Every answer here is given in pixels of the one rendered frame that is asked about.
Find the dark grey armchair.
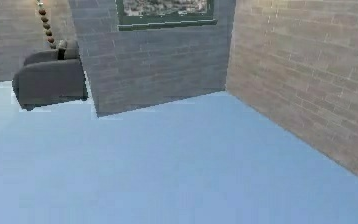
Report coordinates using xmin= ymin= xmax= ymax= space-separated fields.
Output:
xmin=12 ymin=39 xmax=89 ymax=112

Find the green framed wall picture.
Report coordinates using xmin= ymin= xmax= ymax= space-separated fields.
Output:
xmin=115 ymin=0 xmax=219 ymax=32

